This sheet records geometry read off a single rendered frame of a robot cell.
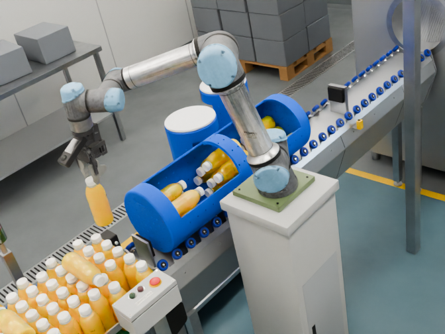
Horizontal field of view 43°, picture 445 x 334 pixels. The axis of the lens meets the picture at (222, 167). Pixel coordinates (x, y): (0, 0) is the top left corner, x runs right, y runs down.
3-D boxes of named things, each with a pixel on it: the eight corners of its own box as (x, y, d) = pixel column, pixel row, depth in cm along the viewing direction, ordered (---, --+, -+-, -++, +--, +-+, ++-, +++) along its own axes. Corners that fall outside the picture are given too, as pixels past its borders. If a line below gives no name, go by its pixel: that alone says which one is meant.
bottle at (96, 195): (95, 229, 204) (80, 189, 193) (96, 217, 210) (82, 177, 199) (114, 226, 204) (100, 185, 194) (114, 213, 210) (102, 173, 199)
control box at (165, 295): (183, 300, 192) (175, 279, 187) (138, 339, 182) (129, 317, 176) (163, 289, 199) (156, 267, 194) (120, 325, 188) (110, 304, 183)
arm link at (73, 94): (81, 91, 174) (54, 92, 175) (89, 122, 180) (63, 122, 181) (88, 79, 180) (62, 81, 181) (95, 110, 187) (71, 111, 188)
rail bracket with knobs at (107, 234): (126, 254, 235) (119, 235, 230) (112, 264, 231) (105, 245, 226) (112, 246, 242) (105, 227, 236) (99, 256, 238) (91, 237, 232)
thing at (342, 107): (349, 112, 294) (347, 85, 286) (344, 116, 292) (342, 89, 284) (332, 109, 301) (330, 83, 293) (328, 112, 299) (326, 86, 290)
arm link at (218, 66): (294, 166, 196) (230, 26, 170) (295, 191, 184) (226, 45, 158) (261, 176, 200) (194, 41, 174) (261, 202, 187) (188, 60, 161)
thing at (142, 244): (159, 264, 222) (151, 240, 215) (154, 268, 220) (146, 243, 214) (143, 255, 228) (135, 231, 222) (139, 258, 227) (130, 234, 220)
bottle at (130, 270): (149, 301, 210) (136, 264, 200) (132, 303, 211) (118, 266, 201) (153, 287, 216) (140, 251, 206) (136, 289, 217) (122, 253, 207)
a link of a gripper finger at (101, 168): (112, 178, 197) (104, 156, 193) (100, 187, 193) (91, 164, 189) (107, 177, 199) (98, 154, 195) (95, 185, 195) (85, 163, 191)
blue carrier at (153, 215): (314, 153, 263) (307, 98, 249) (180, 263, 216) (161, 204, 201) (268, 140, 282) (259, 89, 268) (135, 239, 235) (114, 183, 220)
